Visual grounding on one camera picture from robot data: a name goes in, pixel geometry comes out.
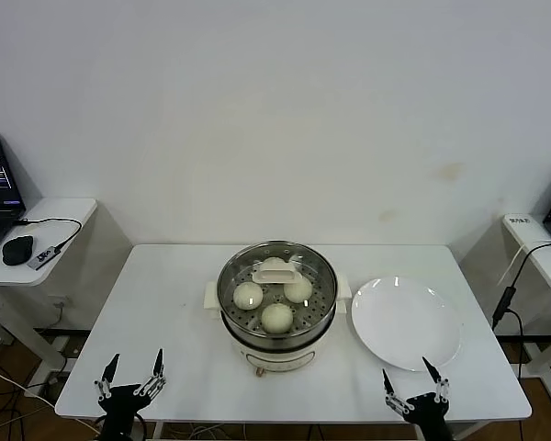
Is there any white floor cable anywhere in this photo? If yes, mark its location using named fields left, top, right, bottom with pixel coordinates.
left=0, top=360, right=59, bottom=408

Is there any white steamed baozi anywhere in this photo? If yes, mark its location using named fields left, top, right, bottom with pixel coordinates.
left=261, top=255, right=289, bottom=277
left=283, top=277, right=314, bottom=304
left=233, top=281, right=264, bottom=311
left=260, top=302, right=294, bottom=335

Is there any black usb hub cable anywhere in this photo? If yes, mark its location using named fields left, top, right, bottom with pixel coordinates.
left=13, top=217, right=83, bottom=253

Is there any black cable with adapter block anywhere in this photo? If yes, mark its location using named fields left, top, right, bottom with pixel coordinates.
left=489, top=237, right=551, bottom=376

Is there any white round plate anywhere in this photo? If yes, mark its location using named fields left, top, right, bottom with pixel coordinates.
left=351, top=275, right=462, bottom=372

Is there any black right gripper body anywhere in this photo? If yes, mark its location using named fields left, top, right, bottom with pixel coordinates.
left=402, top=390, right=455, bottom=441

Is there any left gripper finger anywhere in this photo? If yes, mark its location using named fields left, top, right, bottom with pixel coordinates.
left=94, top=352, right=120, bottom=401
left=134, top=347, right=167, bottom=397

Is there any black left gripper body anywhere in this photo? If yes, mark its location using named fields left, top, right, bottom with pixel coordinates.
left=97, top=383, right=152, bottom=441

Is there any perforated steel steamer basket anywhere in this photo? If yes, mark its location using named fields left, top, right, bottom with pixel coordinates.
left=203, top=239, right=353, bottom=344

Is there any round glass lid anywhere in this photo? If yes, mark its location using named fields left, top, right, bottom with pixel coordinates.
left=217, top=242, right=339, bottom=339

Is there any cream electric cooker pot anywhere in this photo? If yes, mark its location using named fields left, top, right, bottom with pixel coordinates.
left=205, top=298, right=350, bottom=379

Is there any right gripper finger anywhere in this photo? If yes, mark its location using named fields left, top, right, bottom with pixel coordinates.
left=422, top=356, right=451, bottom=405
left=381, top=367, right=417, bottom=414

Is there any grey usb hub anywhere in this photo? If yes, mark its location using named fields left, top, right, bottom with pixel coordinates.
left=30, top=245, right=60, bottom=271

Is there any white laptop cable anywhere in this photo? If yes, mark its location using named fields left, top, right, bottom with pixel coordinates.
left=496, top=236, right=551, bottom=286

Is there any black computer mouse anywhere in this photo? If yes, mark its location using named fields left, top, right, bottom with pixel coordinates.
left=2, top=234, right=35, bottom=266

